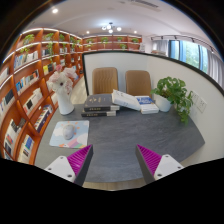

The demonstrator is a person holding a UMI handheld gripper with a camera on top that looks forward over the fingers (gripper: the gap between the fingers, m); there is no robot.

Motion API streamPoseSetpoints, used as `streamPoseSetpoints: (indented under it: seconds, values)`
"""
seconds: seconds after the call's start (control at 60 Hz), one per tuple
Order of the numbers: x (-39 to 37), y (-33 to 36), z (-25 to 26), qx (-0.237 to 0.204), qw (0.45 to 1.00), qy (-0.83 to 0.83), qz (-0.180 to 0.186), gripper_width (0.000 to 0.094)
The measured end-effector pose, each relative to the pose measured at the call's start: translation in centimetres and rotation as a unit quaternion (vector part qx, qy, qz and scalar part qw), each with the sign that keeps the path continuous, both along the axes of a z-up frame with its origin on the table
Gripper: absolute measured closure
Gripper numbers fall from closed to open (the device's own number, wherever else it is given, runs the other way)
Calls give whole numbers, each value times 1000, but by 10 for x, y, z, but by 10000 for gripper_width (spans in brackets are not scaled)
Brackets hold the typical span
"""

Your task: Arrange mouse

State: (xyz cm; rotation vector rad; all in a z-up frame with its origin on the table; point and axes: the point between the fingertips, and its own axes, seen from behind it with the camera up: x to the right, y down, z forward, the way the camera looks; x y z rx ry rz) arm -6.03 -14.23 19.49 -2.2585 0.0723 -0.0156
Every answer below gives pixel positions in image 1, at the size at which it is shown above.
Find pink and white flowers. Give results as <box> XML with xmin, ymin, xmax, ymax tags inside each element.
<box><xmin>46</xmin><ymin>64</ymin><xmax>78</xmax><ymax>96</ymax></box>

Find pastel printed mouse pad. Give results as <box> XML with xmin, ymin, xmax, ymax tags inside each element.
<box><xmin>49</xmin><ymin>119</ymin><xmax>90</xmax><ymax>149</ymax></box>

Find ceiling air vent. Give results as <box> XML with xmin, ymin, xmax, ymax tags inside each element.
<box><xmin>128</xmin><ymin>0</ymin><xmax>159</xmax><ymax>9</ymax></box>

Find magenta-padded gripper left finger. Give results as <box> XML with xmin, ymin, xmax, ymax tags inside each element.
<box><xmin>43</xmin><ymin>143</ymin><xmax>94</xmax><ymax>187</ymax></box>

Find white wall socket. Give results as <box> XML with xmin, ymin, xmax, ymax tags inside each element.
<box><xmin>196</xmin><ymin>97</ymin><xmax>208</xmax><ymax>114</ymax></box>
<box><xmin>191</xmin><ymin>92</ymin><xmax>200</xmax><ymax>107</ymax></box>

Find tan upholstered chair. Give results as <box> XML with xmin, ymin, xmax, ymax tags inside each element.
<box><xmin>91</xmin><ymin>67</ymin><xmax>120</xmax><ymax>96</ymax></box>
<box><xmin>124</xmin><ymin>69</ymin><xmax>153</xmax><ymax>98</ymax></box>

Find green leafy pothos plant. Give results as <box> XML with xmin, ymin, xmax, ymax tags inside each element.
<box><xmin>150</xmin><ymin>76</ymin><xmax>194</xmax><ymax>126</ymax></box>

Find white ceramic vase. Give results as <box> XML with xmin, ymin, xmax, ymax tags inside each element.
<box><xmin>55</xmin><ymin>90</ymin><xmax>76</xmax><ymax>116</ymax></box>

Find window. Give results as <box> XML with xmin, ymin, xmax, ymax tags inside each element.
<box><xmin>168</xmin><ymin>39</ymin><xmax>209</xmax><ymax>71</ymax></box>

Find ceiling lamp with bulbs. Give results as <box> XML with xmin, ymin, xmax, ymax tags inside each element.
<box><xmin>101</xmin><ymin>22</ymin><xmax>123</xmax><ymax>34</ymax></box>

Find orange wooden shelf unit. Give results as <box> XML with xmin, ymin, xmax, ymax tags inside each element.
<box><xmin>0</xmin><ymin>27</ymin><xmax>144</xmax><ymax>166</ymax></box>

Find white plant pot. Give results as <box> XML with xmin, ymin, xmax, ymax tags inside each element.
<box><xmin>153</xmin><ymin>94</ymin><xmax>173</xmax><ymax>113</ymax></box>

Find blue and white book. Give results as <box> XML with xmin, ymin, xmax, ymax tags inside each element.
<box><xmin>134</xmin><ymin>95</ymin><xmax>160</xmax><ymax>115</ymax></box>

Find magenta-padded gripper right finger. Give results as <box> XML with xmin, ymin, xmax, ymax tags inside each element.
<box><xmin>134</xmin><ymin>143</ymin><xmax>184</xmax><ymax>185</ymax></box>

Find white computer mouse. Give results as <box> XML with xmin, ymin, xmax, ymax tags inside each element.
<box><xmin>62</xmin><ymin>124</ymin><xmax>76</xmax><ymax>141</ymax></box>

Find white curtain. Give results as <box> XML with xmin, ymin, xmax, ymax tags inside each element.
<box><xmin>208</xmin><ymin>53</ymin><xmax>224</xmax><ymax>89</ymax></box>

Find thick white book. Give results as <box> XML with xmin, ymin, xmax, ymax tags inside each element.
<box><xmin>111</xmin><ymin>89</ymin><xmax>142</xmax><ymax>112</ymax></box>

